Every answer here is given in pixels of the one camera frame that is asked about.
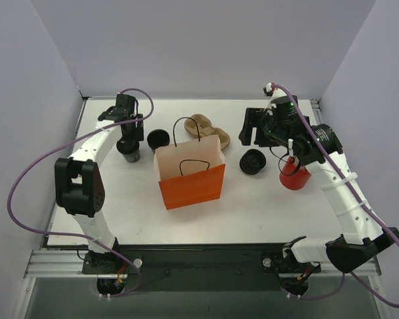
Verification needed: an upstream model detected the black paper coffee cup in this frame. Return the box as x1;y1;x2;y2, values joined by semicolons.
116;140;140;163

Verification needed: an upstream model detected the orange paper bag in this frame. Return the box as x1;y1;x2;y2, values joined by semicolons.
154;117;225;210

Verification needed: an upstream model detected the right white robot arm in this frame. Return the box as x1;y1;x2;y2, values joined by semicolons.
239;96;394;273

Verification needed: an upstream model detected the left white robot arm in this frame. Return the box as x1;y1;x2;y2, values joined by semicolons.
55;94;144;273

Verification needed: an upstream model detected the stack of black lids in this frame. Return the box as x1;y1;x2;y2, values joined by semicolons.
239;149;267;175

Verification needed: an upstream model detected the brown cardboard cup carrier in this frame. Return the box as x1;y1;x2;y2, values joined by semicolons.
184;114;231;151

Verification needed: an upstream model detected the red plastic cup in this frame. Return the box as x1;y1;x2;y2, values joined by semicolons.
279;156;311;191

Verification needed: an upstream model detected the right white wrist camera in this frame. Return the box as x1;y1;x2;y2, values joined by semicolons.
263;82;286;108

